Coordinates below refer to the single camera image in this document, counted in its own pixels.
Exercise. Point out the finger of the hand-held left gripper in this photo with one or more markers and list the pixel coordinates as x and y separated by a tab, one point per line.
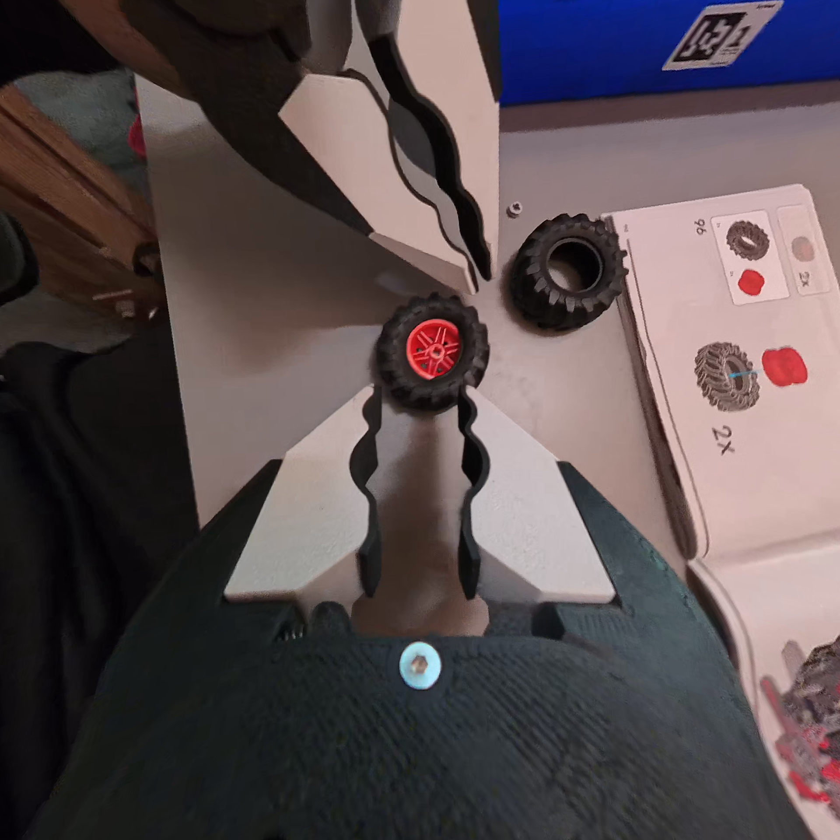
459	79
354	157

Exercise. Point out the person's dark clothing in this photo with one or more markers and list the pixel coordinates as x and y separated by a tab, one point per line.
79	525

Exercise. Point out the white instruction booklet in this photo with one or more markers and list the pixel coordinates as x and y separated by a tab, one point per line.
722	492

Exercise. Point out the brown wooden furniture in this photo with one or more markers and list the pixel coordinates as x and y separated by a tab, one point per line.
72	216

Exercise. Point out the pale teal cloth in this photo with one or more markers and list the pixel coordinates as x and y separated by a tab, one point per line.
85	111

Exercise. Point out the white marker tag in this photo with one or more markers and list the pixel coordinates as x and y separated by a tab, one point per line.
722	36

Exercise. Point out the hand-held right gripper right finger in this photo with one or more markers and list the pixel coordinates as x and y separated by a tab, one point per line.
538	525

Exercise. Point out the blue plastic bin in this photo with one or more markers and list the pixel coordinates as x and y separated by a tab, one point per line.
590	46

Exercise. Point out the black rubber toy tire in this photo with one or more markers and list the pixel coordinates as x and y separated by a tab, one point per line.
544	295

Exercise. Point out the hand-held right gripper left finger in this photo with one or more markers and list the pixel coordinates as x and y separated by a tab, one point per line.
295	525

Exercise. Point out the black tire with red wheel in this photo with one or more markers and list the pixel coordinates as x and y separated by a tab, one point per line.
433	351

